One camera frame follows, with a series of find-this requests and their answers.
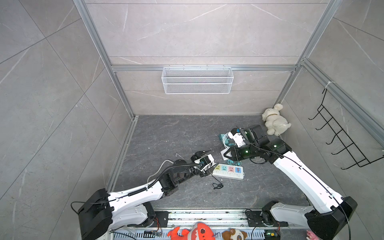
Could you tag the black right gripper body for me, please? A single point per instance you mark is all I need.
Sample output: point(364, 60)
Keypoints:
point(247, 151)

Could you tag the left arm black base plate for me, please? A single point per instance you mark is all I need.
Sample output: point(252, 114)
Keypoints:
point(160, 220)

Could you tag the white wire mesh basket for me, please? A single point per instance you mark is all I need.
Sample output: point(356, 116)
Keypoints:
point(197, 80)

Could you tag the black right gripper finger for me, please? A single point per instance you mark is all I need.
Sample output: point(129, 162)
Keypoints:
point(229, 159)
point(230, 152)

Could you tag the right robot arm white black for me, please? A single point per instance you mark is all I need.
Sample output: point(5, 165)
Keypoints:
point(329, 211)

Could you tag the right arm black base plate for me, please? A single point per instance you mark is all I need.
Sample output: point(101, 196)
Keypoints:
point(262, 219)

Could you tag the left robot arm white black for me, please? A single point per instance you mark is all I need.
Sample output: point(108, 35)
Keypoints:
point(106, 211)

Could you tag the white plush bear toy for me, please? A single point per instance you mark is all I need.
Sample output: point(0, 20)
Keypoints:
point(275, 123)

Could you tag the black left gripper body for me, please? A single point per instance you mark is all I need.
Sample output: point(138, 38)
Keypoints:
point(191, 170)

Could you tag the brown dog plush toy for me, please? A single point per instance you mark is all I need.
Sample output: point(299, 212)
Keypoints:
point(234, 234)

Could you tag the pink plush toy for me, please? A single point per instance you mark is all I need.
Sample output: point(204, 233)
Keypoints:
point(311, 236)

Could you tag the black wire hook rack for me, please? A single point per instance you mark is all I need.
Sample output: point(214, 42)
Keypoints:
point(339, 133)

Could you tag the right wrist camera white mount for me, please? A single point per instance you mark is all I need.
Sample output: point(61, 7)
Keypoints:
point(237, 137)

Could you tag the white power strip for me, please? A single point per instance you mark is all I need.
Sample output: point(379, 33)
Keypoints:
point(228, 172)

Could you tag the red plush toy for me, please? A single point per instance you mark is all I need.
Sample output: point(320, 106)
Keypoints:
point(200, 231)

